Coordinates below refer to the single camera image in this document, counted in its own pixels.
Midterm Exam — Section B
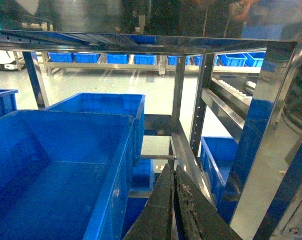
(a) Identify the left rear blue crate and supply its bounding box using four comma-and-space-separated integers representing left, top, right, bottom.
0, 89, 19, 118

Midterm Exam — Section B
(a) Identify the large front blue crate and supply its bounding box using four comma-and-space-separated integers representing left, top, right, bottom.
0, 110, 134, 240

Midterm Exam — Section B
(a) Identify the right lower blue crate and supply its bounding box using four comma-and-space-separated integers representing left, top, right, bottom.
200, 136, 238, 205

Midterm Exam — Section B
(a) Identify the blue crate behind front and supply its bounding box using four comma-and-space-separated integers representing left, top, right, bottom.
44, 92, 145, 167

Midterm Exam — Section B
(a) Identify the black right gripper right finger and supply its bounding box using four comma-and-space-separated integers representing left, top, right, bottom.
175, 165, 241, 240

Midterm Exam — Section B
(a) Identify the steel flow rack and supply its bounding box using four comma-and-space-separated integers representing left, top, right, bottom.
0, 30, 302, 240

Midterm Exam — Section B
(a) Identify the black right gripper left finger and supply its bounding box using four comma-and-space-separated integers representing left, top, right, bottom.
124, 164, 174, 240

